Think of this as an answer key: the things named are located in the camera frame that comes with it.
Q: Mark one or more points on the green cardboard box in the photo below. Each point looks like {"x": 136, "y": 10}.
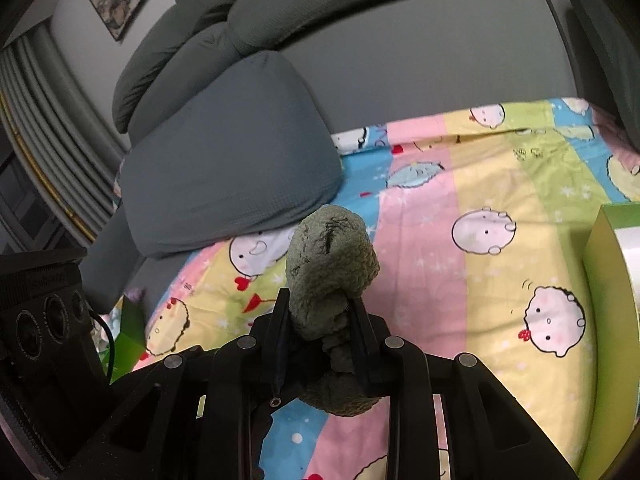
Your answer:
{"x": 605, "y": 310}

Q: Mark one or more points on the grey ribbed door frame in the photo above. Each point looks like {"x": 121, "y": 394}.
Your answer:
{"x": 45, "y": 125}

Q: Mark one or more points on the green cardboard piece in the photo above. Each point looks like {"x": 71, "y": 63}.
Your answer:
{"x": 127, "y": 345}

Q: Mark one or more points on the green knitted cloth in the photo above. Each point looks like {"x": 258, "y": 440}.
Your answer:
{"x": 325, "y": 260}

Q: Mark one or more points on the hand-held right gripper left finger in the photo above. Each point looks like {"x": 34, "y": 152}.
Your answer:
{"x": 274, "y": 340}

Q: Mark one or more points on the grey pillow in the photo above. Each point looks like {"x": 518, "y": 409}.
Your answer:
{"x": 225, "y": 160}
{"x": 610, "y": 50}

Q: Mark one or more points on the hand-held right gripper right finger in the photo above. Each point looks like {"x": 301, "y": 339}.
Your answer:
{"x": 362, "y": 345}

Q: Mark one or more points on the printed cartoon blanket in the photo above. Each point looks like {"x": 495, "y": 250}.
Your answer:
{"x": 475, "y": 310}

